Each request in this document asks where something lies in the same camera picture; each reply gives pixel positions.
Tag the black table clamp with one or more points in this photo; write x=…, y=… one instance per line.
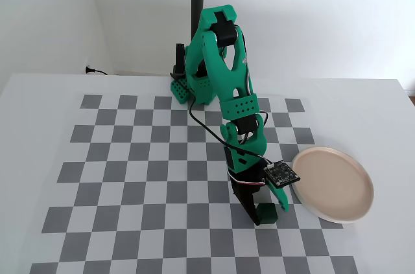
x=179, y=57

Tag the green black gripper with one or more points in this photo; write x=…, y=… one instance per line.
x=249, y=194

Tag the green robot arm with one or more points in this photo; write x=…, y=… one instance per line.
x=227, y=76

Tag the black wall power plug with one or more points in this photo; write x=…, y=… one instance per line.
x=89, y=69

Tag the black camera circuit board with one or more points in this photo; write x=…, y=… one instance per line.
x=281, y=173

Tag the dark green dice cube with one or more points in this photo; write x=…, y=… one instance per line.
x=269, y=214

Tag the grey white checkerboard mat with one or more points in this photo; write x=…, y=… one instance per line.
x=146, y=173

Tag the beige round plate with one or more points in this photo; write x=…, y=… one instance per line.
x=330, y=183

